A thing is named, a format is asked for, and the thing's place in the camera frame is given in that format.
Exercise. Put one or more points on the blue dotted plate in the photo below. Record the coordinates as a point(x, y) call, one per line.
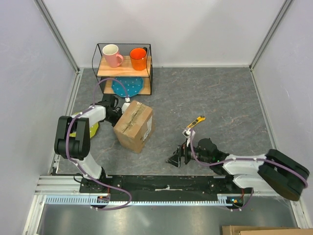
point(133, 86)

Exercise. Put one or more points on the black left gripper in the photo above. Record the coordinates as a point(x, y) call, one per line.
point(119, 112)

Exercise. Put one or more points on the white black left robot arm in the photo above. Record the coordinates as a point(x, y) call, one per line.
point(72, 140)

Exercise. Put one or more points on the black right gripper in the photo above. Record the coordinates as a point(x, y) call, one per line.
point(174, 160)

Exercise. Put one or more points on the black wire wooden shelf rack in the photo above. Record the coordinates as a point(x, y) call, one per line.
point(101, 68)

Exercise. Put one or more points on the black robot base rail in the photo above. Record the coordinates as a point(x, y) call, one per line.
point(158, 188)

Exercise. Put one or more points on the brown cardboard express box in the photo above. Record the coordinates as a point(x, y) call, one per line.
point(135, 126)

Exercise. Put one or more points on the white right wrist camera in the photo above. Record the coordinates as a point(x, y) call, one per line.
point(189, 134)

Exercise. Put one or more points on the cardboard sheet in corner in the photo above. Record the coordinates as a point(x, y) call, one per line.
point(250, 230)

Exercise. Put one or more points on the orange ceramic mug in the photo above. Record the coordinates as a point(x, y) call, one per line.
point(138, 57)

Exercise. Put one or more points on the green dotted plate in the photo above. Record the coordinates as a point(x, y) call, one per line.
point(94, 129)

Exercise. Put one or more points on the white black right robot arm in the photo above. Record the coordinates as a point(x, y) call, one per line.
point(270, 172)

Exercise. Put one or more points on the yellow utility knife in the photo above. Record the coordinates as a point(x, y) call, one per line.
point(196, 122)

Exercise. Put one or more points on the pink ceramic mug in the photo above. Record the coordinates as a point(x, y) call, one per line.
point(112, 55)

